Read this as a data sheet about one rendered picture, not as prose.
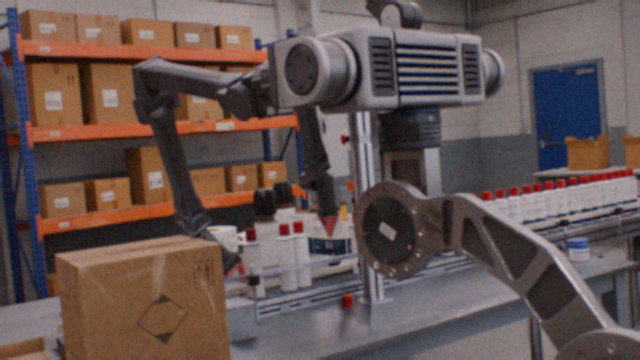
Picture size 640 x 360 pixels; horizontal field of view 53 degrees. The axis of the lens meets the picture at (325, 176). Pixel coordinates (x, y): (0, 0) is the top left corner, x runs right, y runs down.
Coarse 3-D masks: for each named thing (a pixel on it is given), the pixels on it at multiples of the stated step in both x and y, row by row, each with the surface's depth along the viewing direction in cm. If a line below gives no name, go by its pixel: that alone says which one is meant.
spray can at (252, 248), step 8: (248, 232) 189; (256, 232) 191; (248, 240) 190; (256, 240) 191; (248, 248) 189; (256, 248) 189; (248, 256) 189; (256, 256) 189; (248, 264) 189; (256, 264) 189; (248, 272) 189; (248, 288) 190; (248, 296) 190; (264, 296) 191
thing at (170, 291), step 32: (64, 256) 141; (96, 256) 137; (128, 256) 133; (160, 256) 134; (192, 256) 138; (64, 288) 139; (96, 288) 127; (128, 288) 131; (160, 288) 134; (192, 288) 138; (224, 288) 142; (64, 320) 143; (96, 320) 127; (128, 320) 131; (160, 320) 134; (192, 320) 138; (224, 320) 142; (96, 352) 127; (128, 352) 131; (160, 352) 134; (192, 352) 138; (224, 352) 142
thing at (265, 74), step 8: (272, 48) 120; (272, 56) 120; (264, 64) 124; (272, 64) 120; (256, 72) 126; (264, 72) 122; (272, 72) 120; (256, 80) 125; (264, 80) 123; (272, 80) 120; (256, 88) 126; (264, 88) 123; (272, 88) 121; (264, 96) 127; (272, 96) 121; (272, 104) 121
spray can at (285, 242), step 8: (280, 224) 195; (288, 224) 196; (280, 232) 195; (288, 232) 195; (280, 240) 194; (288, 240) 194; (280, 248) 195; (288, 248) 194; (280, 256) 195; (288, 256) 194; (280, 264) 195; (288, 264) 194; (288, 272) 195; (296, 272) 197; (280, 280) 196; (288, 280) 195; (296, 280) 196; (288, 288) 195; (296, 288) 196
